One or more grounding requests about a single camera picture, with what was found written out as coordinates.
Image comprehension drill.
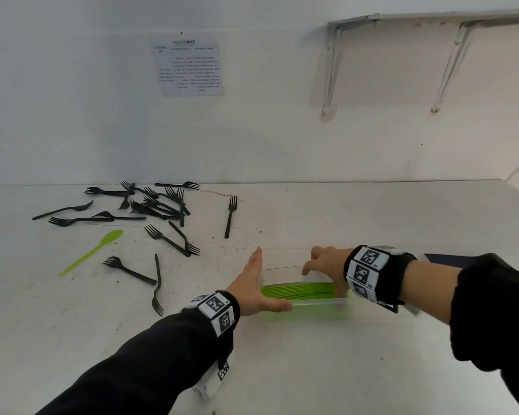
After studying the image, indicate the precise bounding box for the person's right hand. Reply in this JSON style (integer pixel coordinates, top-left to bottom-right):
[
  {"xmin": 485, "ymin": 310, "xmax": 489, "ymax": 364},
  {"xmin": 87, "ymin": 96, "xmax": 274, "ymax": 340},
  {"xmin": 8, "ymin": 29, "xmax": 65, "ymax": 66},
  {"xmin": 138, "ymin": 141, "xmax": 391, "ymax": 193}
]
[{"xmin": 302, "ymin": 245, "xmax": 355, "ymax": 299}]

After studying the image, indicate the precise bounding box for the person's left hand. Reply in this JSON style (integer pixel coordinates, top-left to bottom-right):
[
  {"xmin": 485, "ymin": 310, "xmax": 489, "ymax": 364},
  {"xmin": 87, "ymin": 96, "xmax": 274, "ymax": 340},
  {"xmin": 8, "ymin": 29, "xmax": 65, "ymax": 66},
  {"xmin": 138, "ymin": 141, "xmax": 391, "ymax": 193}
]
[{"xmin": 225, "ymin": 247, "xmax": 294, "ymax": 317}]

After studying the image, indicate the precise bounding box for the clear plastic container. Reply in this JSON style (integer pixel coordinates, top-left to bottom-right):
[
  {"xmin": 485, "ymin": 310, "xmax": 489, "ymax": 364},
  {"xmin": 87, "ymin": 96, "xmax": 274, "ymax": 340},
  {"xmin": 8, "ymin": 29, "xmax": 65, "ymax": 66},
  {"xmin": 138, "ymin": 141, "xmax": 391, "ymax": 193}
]
[{"xmin": 257, "ymin": 250, "xmax": 420, "ymax": 323}]

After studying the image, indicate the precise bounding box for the stack of green forks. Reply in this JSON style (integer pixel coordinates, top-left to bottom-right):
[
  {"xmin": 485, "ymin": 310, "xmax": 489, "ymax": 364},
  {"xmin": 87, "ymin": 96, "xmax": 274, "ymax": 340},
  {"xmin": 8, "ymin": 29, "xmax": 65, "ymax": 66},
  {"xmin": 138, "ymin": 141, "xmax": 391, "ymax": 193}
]
[{"xmin": 261, "ymin": 282, "xmax": 351, "ymax": 320}]

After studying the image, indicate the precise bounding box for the stack of black spoons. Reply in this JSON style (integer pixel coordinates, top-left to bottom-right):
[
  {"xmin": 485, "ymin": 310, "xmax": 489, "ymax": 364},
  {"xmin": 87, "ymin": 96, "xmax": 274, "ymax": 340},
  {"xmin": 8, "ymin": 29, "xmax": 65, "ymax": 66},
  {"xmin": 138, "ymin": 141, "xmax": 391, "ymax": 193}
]
[{"xmin": 423, "ymin": 253, "xmax": 476, "ymax": 269}]

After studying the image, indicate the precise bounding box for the pile of black plastic forks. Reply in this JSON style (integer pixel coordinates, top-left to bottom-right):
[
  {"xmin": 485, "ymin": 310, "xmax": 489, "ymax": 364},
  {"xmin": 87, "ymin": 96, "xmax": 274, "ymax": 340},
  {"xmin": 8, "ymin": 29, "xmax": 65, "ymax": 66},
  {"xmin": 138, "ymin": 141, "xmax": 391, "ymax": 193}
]
[{"xmin": 31, "ymin": 180, "xmax": 239, "ymax": 318}]

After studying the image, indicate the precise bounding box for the green plastic spoon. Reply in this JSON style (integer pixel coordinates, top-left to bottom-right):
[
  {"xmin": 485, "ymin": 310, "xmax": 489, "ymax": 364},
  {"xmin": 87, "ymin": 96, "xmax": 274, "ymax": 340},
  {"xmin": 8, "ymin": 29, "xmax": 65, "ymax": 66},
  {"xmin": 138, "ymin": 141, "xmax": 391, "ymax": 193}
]
[{"xmin": 59, "ymin": 229, "xmax": 124, "ymax": 277}]

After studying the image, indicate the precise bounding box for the person's left forearm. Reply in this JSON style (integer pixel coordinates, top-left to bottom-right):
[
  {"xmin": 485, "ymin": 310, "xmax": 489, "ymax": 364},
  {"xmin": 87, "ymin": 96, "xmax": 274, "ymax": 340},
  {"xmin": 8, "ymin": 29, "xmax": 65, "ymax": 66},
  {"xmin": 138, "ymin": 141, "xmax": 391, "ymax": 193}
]
[{"xmin": 36, "ymin": 311, "xmax": 239, "ymax": 415}]

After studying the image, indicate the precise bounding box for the black marker left wrist band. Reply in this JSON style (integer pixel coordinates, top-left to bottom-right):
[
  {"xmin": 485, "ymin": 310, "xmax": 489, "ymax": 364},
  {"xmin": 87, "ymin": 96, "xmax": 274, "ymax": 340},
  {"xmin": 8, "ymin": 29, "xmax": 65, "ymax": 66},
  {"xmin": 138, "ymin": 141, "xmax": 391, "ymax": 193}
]
[{"xmin": 182, "ymin": 290, "xmax": 242, "ymax": 372}]

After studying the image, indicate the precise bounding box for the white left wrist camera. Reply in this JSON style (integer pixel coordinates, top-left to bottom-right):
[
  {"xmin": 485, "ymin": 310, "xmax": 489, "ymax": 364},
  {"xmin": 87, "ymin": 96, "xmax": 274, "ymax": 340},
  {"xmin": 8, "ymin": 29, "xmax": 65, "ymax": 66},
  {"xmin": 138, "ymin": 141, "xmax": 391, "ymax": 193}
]
[{"xmin": 192, "ymin": 360, "xmax": 231, "ymax": 401}]

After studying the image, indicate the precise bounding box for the metal wall bracket frame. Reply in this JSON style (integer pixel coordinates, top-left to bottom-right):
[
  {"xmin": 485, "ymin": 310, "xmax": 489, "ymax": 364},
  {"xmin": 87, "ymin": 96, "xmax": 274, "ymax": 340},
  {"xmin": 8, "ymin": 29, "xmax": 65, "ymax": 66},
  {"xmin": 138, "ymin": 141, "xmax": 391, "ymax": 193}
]
[{"xmin": 321, "ymin": 10, "xmax": 519, "ymax": 117}]

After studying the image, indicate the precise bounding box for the printed paper wall notice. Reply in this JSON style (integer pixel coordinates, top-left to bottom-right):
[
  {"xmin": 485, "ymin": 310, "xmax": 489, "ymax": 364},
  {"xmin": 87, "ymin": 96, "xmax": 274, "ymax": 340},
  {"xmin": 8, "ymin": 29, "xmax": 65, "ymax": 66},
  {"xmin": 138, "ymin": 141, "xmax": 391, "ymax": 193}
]
[{"xmin": 150, "ymin": 36, "xmax": 224, "ymax": 98}]

